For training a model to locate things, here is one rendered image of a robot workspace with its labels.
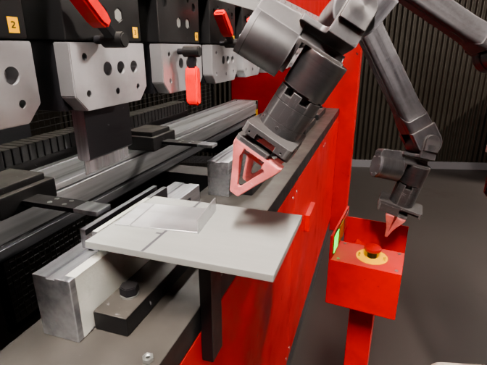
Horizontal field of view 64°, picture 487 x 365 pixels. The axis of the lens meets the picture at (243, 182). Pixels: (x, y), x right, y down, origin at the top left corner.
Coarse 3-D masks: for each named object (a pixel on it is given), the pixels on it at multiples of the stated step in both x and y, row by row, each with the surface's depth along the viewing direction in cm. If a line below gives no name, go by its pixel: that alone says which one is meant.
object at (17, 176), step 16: (0, 176) 68; (16, 176) 68; (32, 176) 68; (0, 192) 62; (16, 192) 64; (32, 192) 67; (48, 192) 70; (0, 208) 61; (16, 208) 64; (48, 208) 64; (64, 208) 62; (80, 208) 62; (96, 208) 62
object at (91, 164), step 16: (80, 112) 51; (96, 112) 53; (112, 112) 56; (128, 112) 60; (80, 128) 52; (96, 128) 53; (112, 128) 57; (128, 128) 60; (80, 144) 53; (96, 144) 54; (112, 144) 57; (128, 144) 61; (80, 160) 53; (96, 160) 56; (112, 160) 59
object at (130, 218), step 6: (144, 204) 64; (150, 204) 64; (132, 210) 62; (138, 210) 62; (144, 210) 62; (126, 216) 60; (132, 216) 60; (138, 216) 60; (120, 222) 58; (126, 222) 58; (132, 222) 58
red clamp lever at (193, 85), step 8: (184, 48) 64; (192, 48) 64; (200, 48) 64; (184, 56) 65; (192, 56) 65; (192, 64) 65; (192, 72) 65; (192, 80) 66; (192, 88) 66; (200, 88) 67; (192, 96) 66; (200, 96) 67; (192, 104) 68
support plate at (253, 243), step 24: (216, 216) 60; (240, 216) 60; (264, 216) 60; (288, 216) 60; (96, 240) 53; (120, 240) 53; (144, 240) 53; (168, 240) 53; (192, 240) 53; (216, 240) 53; (240, 240) 53; (264, 240) 53; (288, 240) 53; (192, 264) 48; (216, 264) 47; (240, 264) 47; (264, 264) 47
